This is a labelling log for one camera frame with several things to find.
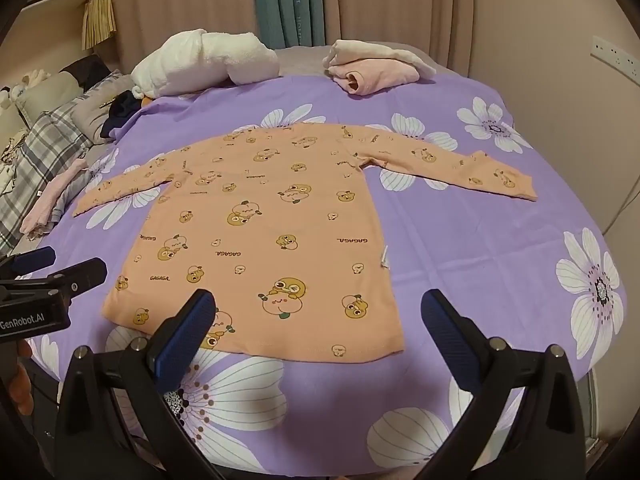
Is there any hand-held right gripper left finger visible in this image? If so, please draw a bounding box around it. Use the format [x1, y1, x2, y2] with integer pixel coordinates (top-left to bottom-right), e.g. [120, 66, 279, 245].
[54, 289, 226, 480]

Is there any teal curtain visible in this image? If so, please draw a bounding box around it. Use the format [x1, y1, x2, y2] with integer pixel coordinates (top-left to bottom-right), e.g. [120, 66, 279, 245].
[252, 0, 333, 50]

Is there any purple floral bedsheet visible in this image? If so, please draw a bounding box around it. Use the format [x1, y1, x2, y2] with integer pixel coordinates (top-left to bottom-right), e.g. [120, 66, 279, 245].
[22, 72, 628, 480]

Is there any yellow tassel hanging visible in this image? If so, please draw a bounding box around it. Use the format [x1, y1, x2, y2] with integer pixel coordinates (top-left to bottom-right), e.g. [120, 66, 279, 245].
[82, 0, 117, 51]

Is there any white wall power strip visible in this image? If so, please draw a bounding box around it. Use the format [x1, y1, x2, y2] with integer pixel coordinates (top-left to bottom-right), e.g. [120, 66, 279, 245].
[591, 35, 640, 78]

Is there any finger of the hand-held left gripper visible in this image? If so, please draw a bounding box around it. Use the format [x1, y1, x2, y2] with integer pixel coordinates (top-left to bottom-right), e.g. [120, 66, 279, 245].
[0, 246, 57, 279]
[0, 257, 108, 311]

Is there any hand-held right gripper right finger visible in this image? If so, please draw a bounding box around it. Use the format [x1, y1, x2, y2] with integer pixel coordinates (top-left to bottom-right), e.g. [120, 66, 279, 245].
[415, 289, 586, 480]

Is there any dark navy cloth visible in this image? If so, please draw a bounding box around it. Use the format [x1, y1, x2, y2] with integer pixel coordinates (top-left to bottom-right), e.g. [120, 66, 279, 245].
[100, 87, 146, 140]

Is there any beige and brown pillow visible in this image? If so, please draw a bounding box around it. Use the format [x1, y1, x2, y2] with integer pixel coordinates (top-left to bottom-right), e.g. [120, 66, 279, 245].
[15, 55, 111, 121]

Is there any person's left hand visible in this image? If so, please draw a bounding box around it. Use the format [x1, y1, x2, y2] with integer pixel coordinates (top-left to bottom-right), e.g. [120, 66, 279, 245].
[9, 340, 35, 413]

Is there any pink and cream clothes pile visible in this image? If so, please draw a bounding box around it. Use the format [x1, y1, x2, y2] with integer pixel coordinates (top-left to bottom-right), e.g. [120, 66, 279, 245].
[322, 39, 437, 78]

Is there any plaid grey pillow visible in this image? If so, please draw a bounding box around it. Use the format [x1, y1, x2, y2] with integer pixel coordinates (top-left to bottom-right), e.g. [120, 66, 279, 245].
[0, 110, 96, 256]

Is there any orange cartoon print shirt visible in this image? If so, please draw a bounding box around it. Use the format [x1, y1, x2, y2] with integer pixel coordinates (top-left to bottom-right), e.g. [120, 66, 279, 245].
[72, 122, 538, 363]

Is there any white fluffy blanket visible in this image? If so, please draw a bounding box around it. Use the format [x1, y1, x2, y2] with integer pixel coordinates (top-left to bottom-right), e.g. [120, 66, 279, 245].
[131, 29, 280, 98]

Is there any white plush toy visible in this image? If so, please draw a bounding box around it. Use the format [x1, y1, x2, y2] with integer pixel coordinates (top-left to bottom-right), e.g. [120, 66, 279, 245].
[12, 69, 51, 96]

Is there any light pink garment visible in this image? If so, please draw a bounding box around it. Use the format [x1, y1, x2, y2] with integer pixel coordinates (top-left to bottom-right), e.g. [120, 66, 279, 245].
[20, 157, 88, 236]

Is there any pink folded garment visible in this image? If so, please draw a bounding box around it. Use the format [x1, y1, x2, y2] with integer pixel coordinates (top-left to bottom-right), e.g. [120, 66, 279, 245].
[330, 57, 421, 96]

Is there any grey garment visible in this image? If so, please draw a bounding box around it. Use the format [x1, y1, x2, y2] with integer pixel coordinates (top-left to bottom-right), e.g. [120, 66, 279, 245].
[50, 167, 96, 226]

